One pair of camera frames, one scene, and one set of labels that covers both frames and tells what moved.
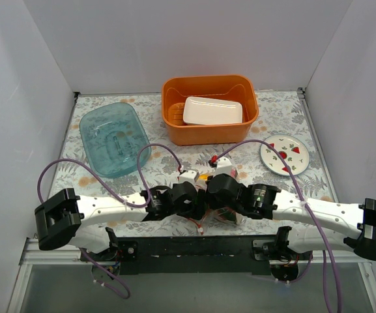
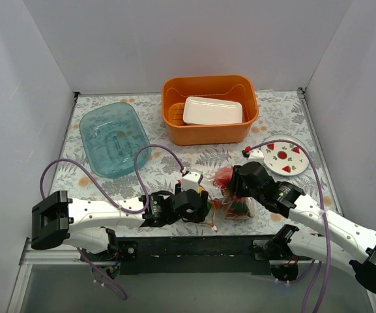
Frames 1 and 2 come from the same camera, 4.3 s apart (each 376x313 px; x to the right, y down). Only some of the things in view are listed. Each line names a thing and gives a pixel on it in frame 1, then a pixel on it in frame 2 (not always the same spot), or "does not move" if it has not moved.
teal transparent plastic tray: x=111 y=136 does not move
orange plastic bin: x=209 y=109 does not move
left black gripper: x=199 y=207 does not move
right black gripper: x=226 y=215 -> x=236 y=180
